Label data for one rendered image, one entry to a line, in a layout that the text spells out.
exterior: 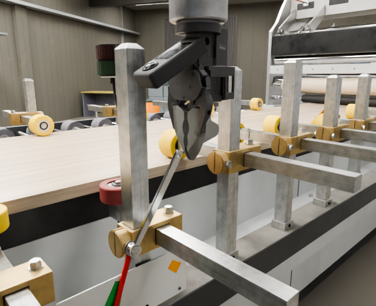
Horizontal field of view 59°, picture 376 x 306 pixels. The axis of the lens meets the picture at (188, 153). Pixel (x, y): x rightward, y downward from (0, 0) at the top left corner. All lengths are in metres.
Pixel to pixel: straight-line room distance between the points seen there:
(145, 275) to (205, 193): 0.44
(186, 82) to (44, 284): 0.36
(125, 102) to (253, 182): 0.75
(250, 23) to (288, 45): 8.54
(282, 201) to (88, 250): 0.53
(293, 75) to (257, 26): 10.62
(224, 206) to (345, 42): 2.23
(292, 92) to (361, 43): 1.91
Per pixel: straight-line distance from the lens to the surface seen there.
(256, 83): 11.42
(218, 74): 0.53
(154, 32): 12.41
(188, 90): 0.51
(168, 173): 0.52
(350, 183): 0.64
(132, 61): 0.54
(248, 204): 1.21
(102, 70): 0.58
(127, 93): 0.53
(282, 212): 0.98
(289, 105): 0.91
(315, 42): 2.94
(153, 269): 0.65
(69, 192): 0.75
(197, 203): 1.01
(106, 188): 0.69
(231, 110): 0.70
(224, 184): 0.75
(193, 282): 0.76
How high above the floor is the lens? 1.13
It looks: 13 degrees down
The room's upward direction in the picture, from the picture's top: straight up
